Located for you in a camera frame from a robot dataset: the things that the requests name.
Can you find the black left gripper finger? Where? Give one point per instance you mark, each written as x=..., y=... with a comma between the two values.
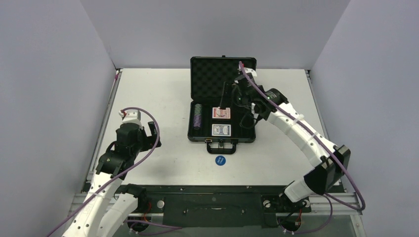
x=153, y=130
x=152, y=146

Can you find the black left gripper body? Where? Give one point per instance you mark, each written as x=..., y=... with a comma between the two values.
x=144, y=141

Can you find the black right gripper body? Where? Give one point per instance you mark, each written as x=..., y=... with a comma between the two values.
x=233, y=88

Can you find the red playing card deck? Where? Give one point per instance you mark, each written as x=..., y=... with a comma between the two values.
x=218, y=113

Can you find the black foam-lined carry case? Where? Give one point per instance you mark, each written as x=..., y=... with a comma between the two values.
x=207, y=76

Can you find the blue playing card deck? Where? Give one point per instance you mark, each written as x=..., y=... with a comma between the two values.
x=223, y=130

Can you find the green blue poker chip stack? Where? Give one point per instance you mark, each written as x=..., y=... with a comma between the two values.
x=197, y=112

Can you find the blue round dealer button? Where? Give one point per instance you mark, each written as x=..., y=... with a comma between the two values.
x=220, y=160

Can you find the purple poker chip stack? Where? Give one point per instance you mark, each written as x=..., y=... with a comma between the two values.
x=197, y=124

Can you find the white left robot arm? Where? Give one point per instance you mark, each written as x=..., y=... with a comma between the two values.
x=93, y=218

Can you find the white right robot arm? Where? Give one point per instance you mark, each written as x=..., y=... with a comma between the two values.
x=329, y=161

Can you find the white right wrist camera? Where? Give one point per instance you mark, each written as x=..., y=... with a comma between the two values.
x=252, y=73

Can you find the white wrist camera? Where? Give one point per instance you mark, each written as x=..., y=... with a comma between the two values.
x=131, y=116
x=252, y=73

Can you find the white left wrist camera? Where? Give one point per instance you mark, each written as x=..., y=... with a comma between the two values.
x=131, y=116

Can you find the black robot base mount plate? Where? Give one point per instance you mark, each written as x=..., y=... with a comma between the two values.
x=223, y=207

